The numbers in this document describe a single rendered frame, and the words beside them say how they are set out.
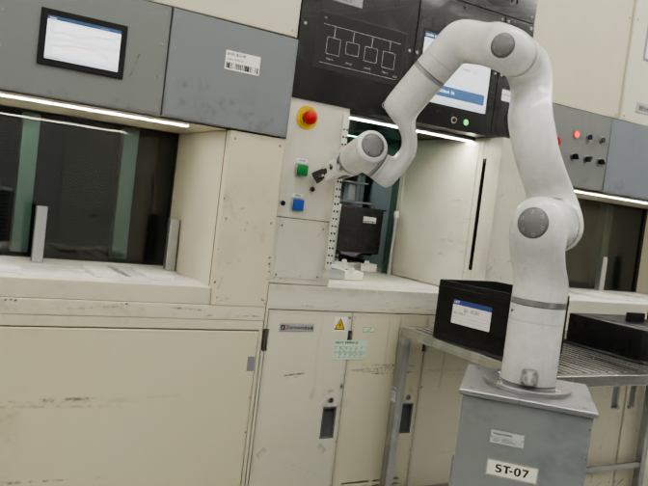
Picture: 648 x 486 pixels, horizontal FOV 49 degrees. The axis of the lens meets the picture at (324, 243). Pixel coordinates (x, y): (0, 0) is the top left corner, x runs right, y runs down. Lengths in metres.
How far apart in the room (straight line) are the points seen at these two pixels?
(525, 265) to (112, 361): 1.05
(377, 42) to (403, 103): 0.45
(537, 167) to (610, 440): 1.73
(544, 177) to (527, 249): 0.19
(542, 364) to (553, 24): 1.42
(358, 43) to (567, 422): 1.21
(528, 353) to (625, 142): 1.48
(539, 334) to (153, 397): 1.01
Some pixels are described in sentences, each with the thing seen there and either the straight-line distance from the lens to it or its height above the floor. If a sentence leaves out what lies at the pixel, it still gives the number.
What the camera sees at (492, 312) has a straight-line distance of 2.03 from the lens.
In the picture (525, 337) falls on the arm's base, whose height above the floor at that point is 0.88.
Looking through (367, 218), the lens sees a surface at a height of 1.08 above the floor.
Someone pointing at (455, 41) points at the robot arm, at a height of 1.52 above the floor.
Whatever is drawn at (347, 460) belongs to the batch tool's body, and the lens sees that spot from 2.33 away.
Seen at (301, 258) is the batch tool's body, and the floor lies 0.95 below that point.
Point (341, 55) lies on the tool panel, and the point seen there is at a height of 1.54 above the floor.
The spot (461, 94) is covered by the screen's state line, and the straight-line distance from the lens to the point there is 2.38.
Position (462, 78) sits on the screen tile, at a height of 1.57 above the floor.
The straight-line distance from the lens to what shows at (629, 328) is 2.31.
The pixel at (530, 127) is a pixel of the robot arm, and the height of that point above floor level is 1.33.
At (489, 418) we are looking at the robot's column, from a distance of 1.58.
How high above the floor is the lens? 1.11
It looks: 3 degrees down
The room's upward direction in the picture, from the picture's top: 7 degrees clockwise
